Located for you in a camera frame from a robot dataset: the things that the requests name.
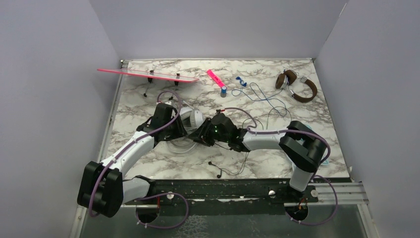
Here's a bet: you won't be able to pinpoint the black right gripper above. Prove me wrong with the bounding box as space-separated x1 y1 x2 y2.
188 117 230 147

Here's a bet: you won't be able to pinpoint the white grey over-ear headphones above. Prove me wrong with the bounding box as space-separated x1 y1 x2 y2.
166 100 205 155

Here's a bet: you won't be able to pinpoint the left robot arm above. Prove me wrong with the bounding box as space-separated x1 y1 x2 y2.
77 103 187 218

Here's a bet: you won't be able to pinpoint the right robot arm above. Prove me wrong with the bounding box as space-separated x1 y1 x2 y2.
188 113 330 202

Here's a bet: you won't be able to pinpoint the brown over-ear headphones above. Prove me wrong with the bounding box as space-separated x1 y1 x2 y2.
275 69 318 103

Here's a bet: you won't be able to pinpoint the teal cat-ear headphones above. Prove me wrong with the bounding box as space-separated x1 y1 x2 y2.
288 120 330 173

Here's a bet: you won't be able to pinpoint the blue grey stamp cylinder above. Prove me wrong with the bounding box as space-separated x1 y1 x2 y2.
220 86 227 98

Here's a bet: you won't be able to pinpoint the pink highlighter marker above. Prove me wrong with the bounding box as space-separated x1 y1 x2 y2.
206 69 225 88

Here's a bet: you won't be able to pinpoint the black wired earbuds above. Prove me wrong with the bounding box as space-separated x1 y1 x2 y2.
208 107 289 179

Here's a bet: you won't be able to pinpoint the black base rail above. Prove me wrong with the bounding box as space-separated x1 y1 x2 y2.
124 177 319 218

